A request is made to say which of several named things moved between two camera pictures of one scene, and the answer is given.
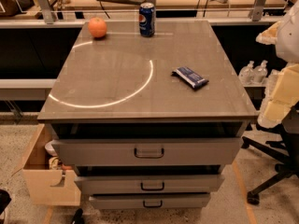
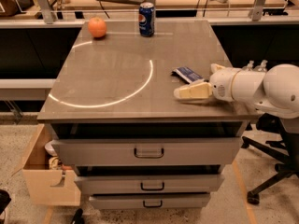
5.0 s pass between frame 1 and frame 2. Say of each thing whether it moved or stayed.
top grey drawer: stayed
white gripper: moved
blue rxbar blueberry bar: stayed
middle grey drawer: stayed
